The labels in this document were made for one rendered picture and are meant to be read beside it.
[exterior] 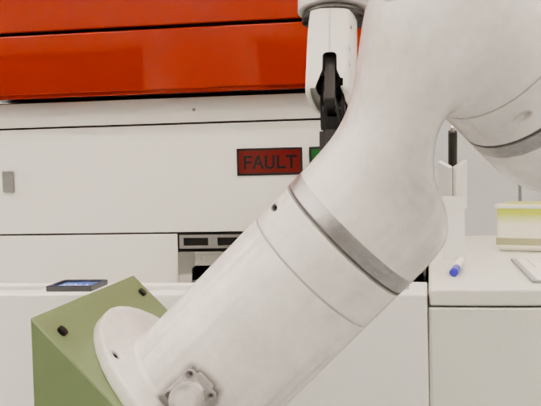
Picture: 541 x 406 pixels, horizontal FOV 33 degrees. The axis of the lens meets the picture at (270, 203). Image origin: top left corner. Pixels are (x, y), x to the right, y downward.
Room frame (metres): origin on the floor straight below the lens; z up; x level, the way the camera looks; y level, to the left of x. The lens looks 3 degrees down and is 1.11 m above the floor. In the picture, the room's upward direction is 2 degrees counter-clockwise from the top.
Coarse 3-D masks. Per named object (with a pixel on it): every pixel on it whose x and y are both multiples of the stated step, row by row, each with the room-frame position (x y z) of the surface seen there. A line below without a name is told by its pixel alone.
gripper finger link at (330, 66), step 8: (328, 56) 1.01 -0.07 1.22; (336, 56) 1.02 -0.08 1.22; (328, 64) 1.01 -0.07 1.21; (336, 64) 1.01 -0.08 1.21; (328, 72) 1.01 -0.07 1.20; (336, 72) 1.01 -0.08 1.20; (328, 80) 1.00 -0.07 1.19; (336, 80) 1.01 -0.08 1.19; (328, 88) 1.00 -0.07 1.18; (328, 96) 0.99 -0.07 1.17; (328, 104) 1.00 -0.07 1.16; (336, 104) 1.01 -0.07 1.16; (328, 112) 1.01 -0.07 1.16
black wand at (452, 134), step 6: (450, 126) 1.21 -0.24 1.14; (450, 132) 1.21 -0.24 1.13; (456, 132) 1.21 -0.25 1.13; (450, 138) 1.21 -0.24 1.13; (456, 138) 1.22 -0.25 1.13; (450, 144) 1.22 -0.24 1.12; (456, 144) 1.22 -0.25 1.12; (450, 150) 1.23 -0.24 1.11; (456, 150) 1.23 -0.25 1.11; (450, 156) 1.23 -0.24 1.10; (456, 156) 1.23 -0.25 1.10; (450, 162) 1.24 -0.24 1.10; (456, 162) 1.24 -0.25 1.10
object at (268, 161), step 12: (240, 156) 1.64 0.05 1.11; (252, 156) 1.64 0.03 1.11; (264, 156) 1.64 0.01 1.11; (276, 156) 1.63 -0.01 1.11; (288, 156) 1.63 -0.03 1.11; (240, 168) 1.64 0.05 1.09; (252, 168) 1.64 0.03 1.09; (264, 168) 1.63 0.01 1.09; (276, 168) 1.63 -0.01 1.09; (288, 168) 1.63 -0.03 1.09
